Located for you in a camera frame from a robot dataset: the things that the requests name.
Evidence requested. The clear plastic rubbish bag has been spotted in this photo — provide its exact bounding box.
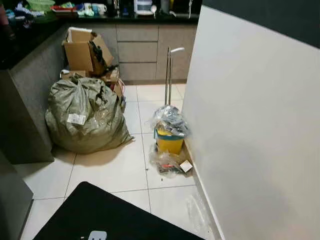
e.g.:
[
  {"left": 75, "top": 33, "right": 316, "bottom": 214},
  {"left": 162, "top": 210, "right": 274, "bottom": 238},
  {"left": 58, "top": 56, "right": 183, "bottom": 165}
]
[{"left": 151, "top": 105, "right": 191, "bottom": 138}]

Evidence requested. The yellow plastic bin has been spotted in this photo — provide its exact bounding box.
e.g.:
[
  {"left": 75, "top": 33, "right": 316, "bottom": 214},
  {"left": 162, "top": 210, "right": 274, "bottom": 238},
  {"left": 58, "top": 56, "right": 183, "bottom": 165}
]
[{"left": 156, "top": 129, "right": 185, "bottom": 155}]

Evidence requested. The crumpled clear plastic bag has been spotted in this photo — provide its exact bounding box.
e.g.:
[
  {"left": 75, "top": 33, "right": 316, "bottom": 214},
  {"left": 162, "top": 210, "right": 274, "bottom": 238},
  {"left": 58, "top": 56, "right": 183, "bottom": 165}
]
[{"left": 149, "top": 145, "right": 194, "bottom": 179}]

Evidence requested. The grey kitchen drawer cabinet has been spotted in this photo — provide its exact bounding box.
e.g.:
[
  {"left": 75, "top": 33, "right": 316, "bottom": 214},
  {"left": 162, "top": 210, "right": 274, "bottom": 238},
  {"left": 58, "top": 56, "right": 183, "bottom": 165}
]
[{"left": 67, "top": 22, "right": 198, "bottom": 83}]

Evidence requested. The white plastic container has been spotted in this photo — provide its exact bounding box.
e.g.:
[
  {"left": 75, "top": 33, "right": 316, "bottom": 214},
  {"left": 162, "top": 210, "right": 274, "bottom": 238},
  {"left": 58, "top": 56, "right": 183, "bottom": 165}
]
[{"left": 134, "top": 0, "right": 153, "bottom": 15}]

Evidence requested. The grey-green woven sack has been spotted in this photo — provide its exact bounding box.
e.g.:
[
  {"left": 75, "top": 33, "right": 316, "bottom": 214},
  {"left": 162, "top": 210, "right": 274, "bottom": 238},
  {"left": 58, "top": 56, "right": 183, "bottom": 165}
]
[{"left": 45, "top": 77, "right": 133, "bottom": 154}]

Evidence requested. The white ceramic mug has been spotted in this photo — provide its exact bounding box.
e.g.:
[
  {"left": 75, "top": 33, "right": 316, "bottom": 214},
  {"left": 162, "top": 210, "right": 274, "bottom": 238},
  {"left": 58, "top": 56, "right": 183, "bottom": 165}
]
[{"left": 95, "top": 3, "right": 108, "bottom": 15}]

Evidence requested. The open cardboard box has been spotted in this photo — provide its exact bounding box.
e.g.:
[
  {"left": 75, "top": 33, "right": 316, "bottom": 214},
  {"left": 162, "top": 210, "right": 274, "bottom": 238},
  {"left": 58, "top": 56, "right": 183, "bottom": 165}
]
[{"left": 62, "top": 27, "right": 115, "bottom": 76}]

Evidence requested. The red tray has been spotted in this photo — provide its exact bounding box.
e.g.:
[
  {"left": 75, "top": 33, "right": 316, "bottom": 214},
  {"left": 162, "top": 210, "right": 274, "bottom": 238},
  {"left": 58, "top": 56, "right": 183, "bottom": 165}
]
[{"left": 51, "top": 5, "right": 78, "bottom": 14}]

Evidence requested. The green plastic basket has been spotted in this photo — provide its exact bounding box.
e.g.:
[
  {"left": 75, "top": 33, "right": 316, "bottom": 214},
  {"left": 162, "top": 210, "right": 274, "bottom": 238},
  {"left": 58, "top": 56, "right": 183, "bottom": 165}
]
[{"left": 26, "top": 0, "right": 56, "bottom": 13}]

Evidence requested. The black kitchen counter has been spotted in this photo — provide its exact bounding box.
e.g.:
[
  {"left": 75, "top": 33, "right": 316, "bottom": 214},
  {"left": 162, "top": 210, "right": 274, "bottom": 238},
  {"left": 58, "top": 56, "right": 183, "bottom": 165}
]
[{"left": 0, "top": 10, "right": 201, "bottom": 71}]

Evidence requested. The dark pink bottle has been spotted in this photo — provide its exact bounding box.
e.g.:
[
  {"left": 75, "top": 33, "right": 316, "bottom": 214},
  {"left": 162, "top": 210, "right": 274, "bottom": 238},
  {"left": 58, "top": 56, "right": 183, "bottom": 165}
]
[{"left": 0, "top": 4, "right": 15, "bottom": 40}]

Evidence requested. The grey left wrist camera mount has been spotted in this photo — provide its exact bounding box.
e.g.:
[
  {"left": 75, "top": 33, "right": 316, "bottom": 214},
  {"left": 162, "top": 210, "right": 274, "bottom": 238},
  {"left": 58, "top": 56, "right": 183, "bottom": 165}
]
[{"left": 87, "top": 230, "right": 107, "bottom": 240}]

